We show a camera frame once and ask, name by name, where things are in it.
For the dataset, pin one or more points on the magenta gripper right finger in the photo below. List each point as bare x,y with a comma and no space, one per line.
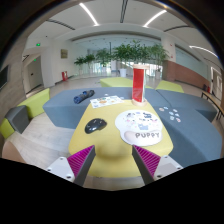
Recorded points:
147,163

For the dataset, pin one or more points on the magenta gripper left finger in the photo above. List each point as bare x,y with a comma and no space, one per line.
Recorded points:
80,163

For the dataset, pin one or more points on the white puppy mouse pad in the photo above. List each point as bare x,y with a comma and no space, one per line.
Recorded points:
139,127

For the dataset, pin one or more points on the black computer mouse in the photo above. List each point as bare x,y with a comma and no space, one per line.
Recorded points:
95,124

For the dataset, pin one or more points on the yellow table block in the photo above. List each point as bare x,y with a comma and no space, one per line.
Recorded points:
113,155

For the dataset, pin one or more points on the sticker sheet paper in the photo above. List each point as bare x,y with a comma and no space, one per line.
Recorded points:
105,101

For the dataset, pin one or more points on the folded dark blue umbrella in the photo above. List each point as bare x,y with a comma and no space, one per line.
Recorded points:
86,94

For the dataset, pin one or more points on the grey-blue modular sofa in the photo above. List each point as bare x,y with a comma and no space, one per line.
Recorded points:
194,137

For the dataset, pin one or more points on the green and grey armchair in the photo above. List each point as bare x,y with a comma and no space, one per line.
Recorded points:
17,118

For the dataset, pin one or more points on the green ottoman bench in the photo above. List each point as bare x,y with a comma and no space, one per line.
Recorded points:
125,82

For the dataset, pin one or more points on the red fire extinguisher box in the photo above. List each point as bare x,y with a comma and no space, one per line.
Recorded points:
64,76

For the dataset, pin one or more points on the wooden bench with black legs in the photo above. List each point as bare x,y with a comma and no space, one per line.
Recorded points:
219,108

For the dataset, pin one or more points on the red cylinder on wooden base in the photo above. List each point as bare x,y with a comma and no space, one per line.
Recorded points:
138,90

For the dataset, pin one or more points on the potted green plants row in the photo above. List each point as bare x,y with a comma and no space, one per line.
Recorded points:
132,52

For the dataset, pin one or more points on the wall television screen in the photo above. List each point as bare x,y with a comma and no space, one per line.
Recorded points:
4,77

